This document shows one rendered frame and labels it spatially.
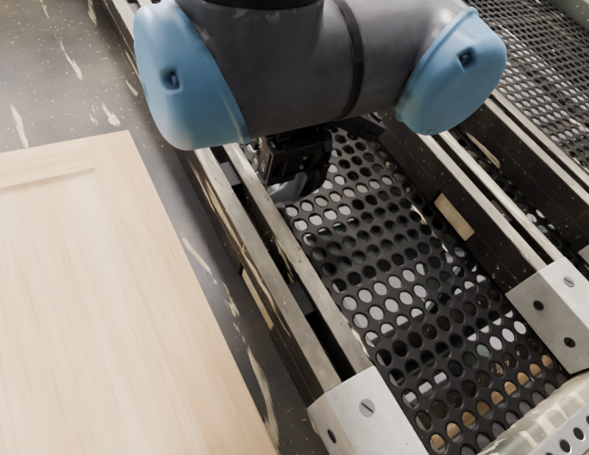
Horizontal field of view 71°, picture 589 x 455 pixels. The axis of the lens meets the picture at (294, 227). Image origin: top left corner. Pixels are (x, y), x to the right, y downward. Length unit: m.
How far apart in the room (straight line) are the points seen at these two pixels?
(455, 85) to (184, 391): 0.36
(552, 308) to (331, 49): 0.48
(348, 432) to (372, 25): 0.33
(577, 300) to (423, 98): 0.42
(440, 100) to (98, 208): 0.42
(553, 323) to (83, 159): 0.65
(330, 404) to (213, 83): 0.31
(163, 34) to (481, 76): 0.19
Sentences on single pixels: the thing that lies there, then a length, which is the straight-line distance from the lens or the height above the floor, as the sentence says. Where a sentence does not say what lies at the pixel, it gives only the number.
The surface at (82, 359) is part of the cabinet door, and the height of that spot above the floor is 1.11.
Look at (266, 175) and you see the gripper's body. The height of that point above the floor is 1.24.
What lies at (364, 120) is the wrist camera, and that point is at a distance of 0.49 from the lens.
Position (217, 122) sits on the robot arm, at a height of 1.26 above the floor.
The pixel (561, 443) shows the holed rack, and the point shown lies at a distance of 0.55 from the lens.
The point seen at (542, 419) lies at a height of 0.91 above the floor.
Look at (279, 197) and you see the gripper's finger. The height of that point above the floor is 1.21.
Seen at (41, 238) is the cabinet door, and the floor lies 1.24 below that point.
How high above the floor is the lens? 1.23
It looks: 6 degrees down
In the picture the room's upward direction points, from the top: 16 degrees counter-clockwise
